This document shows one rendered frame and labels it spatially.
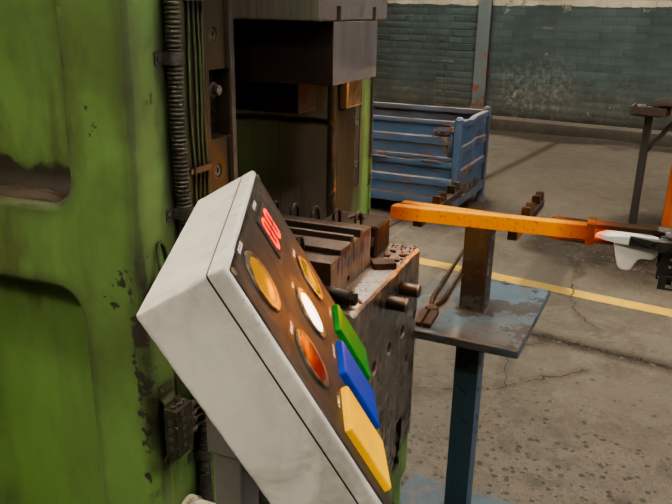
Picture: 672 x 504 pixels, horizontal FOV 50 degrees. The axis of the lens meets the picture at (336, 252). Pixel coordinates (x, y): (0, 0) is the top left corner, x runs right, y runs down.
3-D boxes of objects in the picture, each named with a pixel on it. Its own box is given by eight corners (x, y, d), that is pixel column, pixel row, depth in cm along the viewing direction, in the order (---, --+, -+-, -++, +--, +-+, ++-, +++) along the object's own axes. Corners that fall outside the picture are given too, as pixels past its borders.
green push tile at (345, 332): (366, 349, 90) (337, 302, 87) (372, 379, 83) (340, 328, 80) (354, 356, 90) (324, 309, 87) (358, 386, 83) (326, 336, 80)
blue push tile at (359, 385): (374, 390, 80) (341, 338, 78) (381, 427, 73) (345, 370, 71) (360, 398, 80) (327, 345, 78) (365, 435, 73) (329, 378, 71)
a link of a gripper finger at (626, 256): (590, 268, 112) (654, 277, 109) (596, 232, 110) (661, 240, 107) (591, 262, 114) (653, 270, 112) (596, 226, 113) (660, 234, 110)
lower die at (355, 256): (370, 263, 139) (371, 221, 136) (330, 300, 121) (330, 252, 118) (186, 236, 154) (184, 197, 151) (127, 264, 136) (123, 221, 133)
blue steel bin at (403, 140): (486, 199, 557) (494, 105, 534) (455, 224, 489) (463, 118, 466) (348, 182, 607) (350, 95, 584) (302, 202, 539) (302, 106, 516)
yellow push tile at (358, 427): (383, 441, 71) (347, 383, 68) (392, 489, 64) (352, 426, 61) (367, 449, 71) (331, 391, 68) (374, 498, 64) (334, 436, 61)
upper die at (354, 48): (376, 76, 127) (378, 20, 124) (332, 86, 110) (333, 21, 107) (177, 66, 142) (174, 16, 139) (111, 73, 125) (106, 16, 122)
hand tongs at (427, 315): (463, 249, 217) (463, 245, 217) (477, 251, 216) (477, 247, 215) (412, 325, 164) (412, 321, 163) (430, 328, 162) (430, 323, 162)
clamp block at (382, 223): (389, 246, 149) (390, 216, 147) (376, 258, 142) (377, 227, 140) (336, 238, 154) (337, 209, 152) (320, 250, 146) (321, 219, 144)
